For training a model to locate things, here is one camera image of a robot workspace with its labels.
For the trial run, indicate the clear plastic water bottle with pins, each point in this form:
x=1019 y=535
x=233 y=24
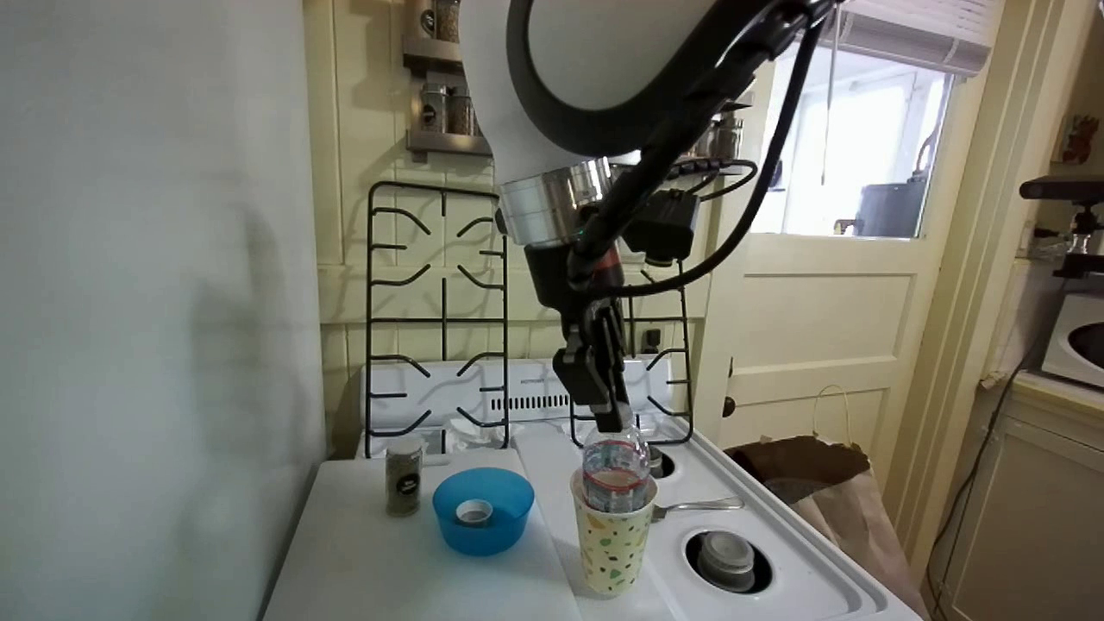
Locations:
x=616 y=469

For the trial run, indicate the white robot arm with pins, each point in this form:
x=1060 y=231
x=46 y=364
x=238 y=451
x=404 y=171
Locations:
x=589 y=106

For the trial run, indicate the stove burner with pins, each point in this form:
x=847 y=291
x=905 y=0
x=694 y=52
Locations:
x=730 y=564
x=659 y=464

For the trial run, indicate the cream door with window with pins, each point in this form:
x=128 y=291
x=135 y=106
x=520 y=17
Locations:
x=815 y=320

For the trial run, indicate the front stove burner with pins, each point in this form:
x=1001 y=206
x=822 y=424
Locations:
x=730 y=564

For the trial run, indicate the small metal shaker tin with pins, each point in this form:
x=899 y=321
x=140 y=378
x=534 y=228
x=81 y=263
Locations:
x=403 y=481

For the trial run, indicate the cream cabinet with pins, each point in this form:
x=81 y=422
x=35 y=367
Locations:
x=1029 y=535

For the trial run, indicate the dotted paper cup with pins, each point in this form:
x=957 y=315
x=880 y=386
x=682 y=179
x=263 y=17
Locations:
x=611 y=544

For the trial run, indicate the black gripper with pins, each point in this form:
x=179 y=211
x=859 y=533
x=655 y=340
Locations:
x=590 y=359

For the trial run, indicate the white microwave oven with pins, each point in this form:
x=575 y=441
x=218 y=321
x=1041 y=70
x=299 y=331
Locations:
x=1073 y=341

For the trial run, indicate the blue plastic bowl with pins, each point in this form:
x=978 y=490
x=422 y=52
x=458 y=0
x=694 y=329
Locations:
x=482 y=513

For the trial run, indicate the metal spoon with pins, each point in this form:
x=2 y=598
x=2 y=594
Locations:
x=659 y=513

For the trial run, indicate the steel spice rack shelves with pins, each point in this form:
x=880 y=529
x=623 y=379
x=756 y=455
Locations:
x=439 y=101

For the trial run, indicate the black stove grate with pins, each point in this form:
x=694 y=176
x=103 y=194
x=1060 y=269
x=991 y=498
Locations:
x=437 y=320
x=659 y=237

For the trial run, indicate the white gas stove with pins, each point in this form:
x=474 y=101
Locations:
x=355 y=560

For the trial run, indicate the brown paper bag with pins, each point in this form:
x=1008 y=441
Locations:
x=833 y=486

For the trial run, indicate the right black stove grate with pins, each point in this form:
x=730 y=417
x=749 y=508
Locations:
x=659 y=237

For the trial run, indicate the left black stove grate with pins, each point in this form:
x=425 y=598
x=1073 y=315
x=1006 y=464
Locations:
x=437 y=320

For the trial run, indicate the rear stove burner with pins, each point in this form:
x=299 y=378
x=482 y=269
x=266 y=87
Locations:
x=659 y=464

